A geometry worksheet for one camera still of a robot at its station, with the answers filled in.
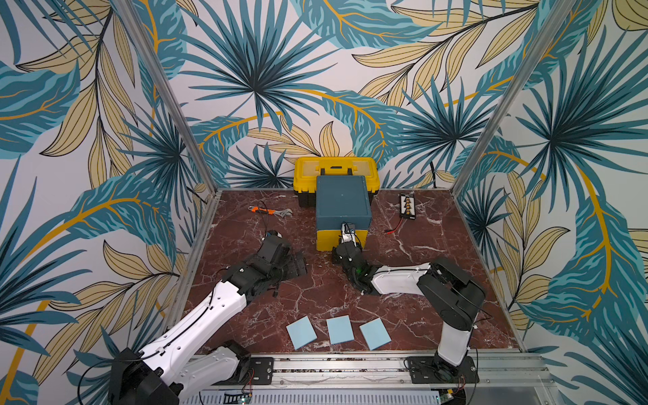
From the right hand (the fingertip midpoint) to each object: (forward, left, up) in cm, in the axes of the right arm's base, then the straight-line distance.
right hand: (339, 239), depth 92 cm
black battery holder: (+21, -32, -8) cm, 39 cm away
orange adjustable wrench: (+19, +24, -7) cm, 31 cm away
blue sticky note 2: (-29, +1, -9) cm, 30 cm away
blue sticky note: (-29, +14, -9) cm, 34 cm away
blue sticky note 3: (-31, -10, -9) cm, 33 cm away
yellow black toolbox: (+29, +12, +9) cm, 33 cm away
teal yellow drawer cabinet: (+8, 0, +13) cm, 15 cm away
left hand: (-14, +16, +6) cm, 22 cm away
